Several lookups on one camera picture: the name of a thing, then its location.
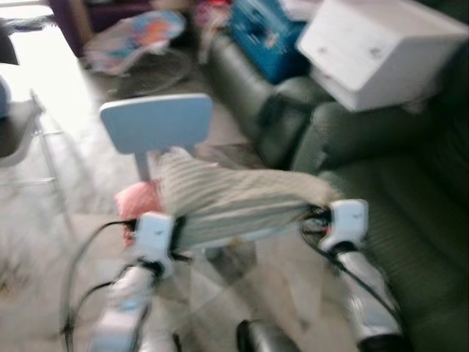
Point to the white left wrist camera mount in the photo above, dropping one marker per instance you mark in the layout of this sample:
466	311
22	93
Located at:
154	242

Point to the white folding chair grey seat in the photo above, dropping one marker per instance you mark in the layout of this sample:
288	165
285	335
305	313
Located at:
22	136

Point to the pink cushion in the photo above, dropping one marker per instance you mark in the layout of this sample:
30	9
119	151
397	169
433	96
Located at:
139	202

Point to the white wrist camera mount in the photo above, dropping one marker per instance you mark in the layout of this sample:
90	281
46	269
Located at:
154	242
346	224

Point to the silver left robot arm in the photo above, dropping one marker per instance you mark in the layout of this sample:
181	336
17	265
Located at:
128	308

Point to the pile of mixed clothes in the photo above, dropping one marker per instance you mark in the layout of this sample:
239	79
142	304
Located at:
212	18

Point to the purple armchair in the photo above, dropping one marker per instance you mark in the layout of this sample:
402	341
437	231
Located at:
73	18

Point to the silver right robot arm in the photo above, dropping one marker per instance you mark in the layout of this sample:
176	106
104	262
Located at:
370	297

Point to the light blue child's chair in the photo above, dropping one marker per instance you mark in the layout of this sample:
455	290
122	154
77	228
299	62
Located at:
157	121

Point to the silver right robot leg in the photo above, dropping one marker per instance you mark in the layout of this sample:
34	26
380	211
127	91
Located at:
265	339

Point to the white drawer cabinet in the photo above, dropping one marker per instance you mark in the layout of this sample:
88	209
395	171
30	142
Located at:
381	48

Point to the silver robot leg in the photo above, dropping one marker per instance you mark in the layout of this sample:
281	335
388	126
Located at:
163	345
265	339

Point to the dark green leather sofa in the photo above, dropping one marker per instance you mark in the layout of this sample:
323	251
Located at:
381	191

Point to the blue hard suitcase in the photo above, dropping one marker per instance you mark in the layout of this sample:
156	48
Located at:
264	37

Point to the printed baby bouncer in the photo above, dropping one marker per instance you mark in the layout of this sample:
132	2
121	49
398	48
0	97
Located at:
139	40

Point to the taupe dotted pillow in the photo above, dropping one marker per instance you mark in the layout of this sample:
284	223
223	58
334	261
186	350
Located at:
242	198

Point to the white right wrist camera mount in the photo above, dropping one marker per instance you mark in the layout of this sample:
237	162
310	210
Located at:
346	224

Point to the silver left robot leg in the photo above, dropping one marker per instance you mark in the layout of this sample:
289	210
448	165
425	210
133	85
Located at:
163	345

